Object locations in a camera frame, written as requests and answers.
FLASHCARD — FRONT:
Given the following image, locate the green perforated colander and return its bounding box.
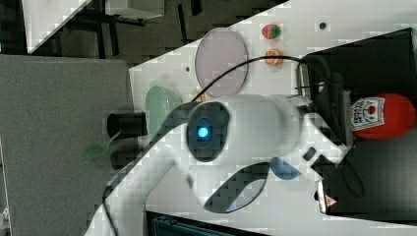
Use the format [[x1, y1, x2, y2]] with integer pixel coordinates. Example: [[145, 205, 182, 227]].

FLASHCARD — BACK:
[[146, 86, 182, 136]]

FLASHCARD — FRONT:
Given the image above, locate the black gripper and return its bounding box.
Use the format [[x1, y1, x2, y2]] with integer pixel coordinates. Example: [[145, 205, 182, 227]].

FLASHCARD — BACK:
[[306, 55, 354, 148]]

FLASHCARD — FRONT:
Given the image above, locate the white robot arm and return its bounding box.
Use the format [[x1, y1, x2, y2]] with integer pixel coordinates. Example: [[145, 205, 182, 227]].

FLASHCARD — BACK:
[[84, 94, 350, 236]]

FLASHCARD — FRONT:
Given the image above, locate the large black pot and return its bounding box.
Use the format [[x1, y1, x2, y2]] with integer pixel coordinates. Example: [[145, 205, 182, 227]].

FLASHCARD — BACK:
[[106, 112, 148, 140]]

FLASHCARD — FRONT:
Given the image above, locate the lilac oval plate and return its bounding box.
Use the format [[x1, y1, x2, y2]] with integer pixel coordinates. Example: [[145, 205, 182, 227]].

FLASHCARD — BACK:
[[195, 28, 248, 97]]

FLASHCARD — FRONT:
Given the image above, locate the yellow banana toy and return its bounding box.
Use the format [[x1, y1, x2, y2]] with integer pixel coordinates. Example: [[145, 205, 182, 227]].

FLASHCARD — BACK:
[[196, 93, 207, 102]]

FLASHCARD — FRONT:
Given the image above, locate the blue cup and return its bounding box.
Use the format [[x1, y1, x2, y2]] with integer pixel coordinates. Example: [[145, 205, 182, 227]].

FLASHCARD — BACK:
[[269, 157, 301, 181]]

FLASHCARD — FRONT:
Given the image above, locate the strawberry toy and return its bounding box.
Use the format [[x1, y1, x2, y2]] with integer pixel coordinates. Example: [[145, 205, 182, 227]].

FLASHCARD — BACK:
[[262, 24, 281, 39]]

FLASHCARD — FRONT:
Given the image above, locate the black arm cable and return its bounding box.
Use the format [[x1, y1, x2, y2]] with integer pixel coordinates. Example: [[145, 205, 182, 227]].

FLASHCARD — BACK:
[[101, 54, 309, 236]]

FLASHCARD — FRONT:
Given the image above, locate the white side table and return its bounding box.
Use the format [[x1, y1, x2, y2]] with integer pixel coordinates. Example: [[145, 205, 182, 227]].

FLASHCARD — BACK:
[[22, 0, 91, 54]]

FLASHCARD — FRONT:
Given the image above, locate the green spatula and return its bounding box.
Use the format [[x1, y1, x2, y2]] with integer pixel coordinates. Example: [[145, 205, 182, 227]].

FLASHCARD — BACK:
[[83, 133, 120, 159]]

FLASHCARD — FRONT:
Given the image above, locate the red ketchup bottle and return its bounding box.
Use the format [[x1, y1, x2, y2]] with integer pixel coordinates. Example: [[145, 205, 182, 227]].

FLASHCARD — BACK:
[[351, 93, 416, 140]]

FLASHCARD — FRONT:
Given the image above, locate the orange half toy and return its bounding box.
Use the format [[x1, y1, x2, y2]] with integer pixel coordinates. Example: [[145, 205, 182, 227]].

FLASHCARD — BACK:
[[265, 48, 283, 66]]

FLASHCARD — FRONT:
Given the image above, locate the black steel toaster oven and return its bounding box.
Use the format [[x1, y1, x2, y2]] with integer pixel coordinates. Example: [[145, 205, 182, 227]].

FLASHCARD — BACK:
[[299, 29, 416, 225]]

